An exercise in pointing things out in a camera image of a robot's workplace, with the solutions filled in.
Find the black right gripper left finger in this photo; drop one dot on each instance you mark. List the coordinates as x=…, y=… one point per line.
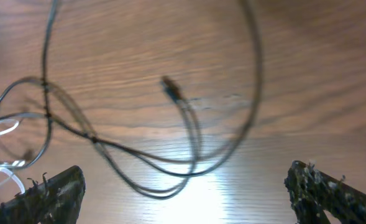
x=55, y=200

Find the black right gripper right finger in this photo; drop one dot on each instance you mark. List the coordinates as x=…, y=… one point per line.
x=312, y=193

